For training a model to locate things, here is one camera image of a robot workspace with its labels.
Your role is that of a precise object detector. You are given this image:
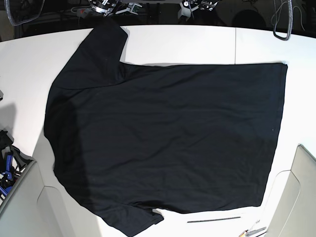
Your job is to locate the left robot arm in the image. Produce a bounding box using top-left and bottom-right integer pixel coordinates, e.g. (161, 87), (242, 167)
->
(182, 0), (220, 11)

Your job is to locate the black table slot strip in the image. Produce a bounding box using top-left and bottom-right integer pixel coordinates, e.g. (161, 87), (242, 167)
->
(187, 216), (241, 223)

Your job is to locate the grey left side panel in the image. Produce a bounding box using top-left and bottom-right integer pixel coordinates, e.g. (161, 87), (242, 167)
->
(0, 161), (75, 237)

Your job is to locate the grey tool at bottom edge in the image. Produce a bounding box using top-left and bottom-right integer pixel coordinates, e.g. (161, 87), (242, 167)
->
(238, 220), (267, 237)

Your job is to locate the grey panel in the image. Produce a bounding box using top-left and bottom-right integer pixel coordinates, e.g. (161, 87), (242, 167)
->
(0, 161), (75, 237)
(256, 144), (316, 237)

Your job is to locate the black T-shirt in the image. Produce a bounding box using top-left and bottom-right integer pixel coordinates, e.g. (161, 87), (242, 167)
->
(43, 18), (288, 237)

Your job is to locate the black corrugated hose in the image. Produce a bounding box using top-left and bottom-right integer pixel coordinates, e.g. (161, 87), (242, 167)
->
(273, 0), (294, 40)

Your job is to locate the blue and black tools pile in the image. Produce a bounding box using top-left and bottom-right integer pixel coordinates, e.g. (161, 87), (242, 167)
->
(0, 130), (32, 202)

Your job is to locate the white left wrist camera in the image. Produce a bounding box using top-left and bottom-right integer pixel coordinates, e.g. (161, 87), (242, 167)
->
(177, 1), (191, 20)

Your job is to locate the grey looped cable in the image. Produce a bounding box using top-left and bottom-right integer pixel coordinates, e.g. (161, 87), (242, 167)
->
(271, 0), (306, 30)

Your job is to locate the white power strip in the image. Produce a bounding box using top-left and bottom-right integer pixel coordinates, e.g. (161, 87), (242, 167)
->
(71, 7), (93, 19)

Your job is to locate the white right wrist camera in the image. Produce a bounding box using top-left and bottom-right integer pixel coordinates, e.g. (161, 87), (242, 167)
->
(116, 2), (142, 15)

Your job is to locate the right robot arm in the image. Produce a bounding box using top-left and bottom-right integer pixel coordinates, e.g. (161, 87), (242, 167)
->
(88, 0), (118, 16)

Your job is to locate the grey right side panel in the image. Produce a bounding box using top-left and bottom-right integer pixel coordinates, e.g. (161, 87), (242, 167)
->
(256, 144), (316, 237)

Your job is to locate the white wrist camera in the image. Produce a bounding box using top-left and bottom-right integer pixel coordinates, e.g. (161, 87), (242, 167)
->
(116, 2), (142, 15)
(177, 1), (191, 20)

